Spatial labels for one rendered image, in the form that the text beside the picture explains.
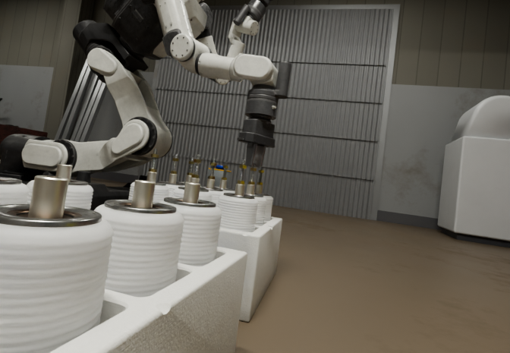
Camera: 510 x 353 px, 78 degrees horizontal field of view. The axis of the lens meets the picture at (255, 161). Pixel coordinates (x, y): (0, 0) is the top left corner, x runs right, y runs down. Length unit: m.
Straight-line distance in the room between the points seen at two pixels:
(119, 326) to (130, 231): 0.09
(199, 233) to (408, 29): 4.15
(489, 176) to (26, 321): 3.28
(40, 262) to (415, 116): 3.99
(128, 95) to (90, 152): 0.26
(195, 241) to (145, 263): 0.11
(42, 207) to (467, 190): 3.19
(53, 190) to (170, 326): 0.15
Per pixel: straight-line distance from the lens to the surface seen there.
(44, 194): 0.27
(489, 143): 3.37
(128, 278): 0.34
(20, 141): 1.59
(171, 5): 1.09
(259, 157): 0.89
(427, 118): 4.12
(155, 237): 0.34
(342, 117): 3.95
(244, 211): 0.72
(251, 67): 0.88
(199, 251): 0.45
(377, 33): 4.31
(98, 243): 0.26
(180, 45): 1.00
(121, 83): 1.31
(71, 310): 0.26
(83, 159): 1.37
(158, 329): 0.31
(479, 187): 3.32
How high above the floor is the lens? 0.30
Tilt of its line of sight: 3 degrees up
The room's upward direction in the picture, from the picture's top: 7 degrees clockwise
